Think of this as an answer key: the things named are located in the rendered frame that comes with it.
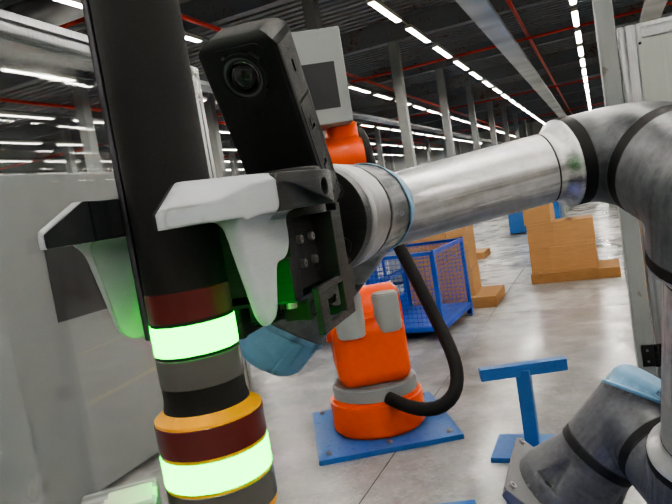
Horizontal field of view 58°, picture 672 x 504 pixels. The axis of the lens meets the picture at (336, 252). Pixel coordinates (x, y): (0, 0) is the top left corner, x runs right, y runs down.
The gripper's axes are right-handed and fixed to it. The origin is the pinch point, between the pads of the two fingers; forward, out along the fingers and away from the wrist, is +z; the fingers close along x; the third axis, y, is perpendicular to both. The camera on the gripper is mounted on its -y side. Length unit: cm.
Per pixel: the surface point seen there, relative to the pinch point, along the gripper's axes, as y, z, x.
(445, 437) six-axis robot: 162, -360, 63
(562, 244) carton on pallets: 115, -921, -35
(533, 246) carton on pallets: 113, -923, 5
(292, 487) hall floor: 165, -300, 147
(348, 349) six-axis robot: 99, -360, 119
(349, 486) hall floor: 165, -301, 111
